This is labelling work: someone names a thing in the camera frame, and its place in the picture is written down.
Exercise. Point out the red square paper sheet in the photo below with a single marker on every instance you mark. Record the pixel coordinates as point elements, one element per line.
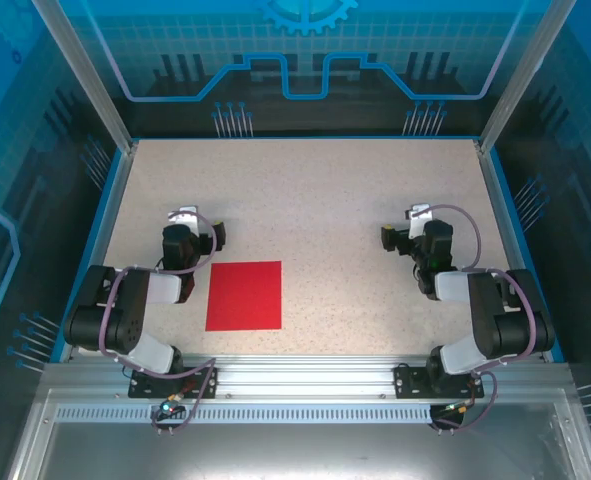
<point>245,295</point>

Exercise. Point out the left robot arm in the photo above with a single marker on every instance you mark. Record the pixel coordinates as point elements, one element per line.
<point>125,320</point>

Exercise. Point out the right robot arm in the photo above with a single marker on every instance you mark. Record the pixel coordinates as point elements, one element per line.
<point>495,320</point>

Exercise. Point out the grey metal sheet panel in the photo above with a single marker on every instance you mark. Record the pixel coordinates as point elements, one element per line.
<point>295,450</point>

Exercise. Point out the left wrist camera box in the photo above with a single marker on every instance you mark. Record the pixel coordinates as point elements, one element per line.
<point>187,220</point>

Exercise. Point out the aluminium side rail blue trim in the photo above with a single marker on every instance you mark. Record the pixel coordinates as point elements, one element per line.
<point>511,250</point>
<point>102,250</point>

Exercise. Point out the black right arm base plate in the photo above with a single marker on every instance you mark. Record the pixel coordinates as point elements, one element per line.
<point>412,382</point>

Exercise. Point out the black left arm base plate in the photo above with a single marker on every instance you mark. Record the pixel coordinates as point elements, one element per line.
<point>147,386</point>

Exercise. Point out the aluminium mounting rail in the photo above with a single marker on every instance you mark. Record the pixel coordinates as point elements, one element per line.
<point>305,375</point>

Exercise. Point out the aluminium frame post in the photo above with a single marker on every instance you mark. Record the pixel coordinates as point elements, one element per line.
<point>519,85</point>
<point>94,85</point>

